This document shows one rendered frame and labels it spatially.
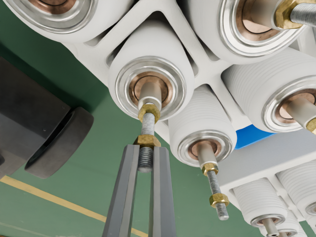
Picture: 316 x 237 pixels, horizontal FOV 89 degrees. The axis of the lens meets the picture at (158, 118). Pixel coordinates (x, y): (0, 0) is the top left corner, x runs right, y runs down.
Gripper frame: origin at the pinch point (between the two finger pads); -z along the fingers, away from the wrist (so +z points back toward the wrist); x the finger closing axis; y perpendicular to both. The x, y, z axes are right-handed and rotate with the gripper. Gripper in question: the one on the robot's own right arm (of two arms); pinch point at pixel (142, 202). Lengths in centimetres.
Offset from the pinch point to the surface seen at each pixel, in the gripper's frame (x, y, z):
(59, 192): 41, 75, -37
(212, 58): -8.6, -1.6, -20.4
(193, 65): -6.6, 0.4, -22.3
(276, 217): -30.8, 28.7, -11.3
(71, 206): 38, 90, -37
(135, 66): 1.7, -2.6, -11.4
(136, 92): 1.5, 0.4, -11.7
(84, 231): 38, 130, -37
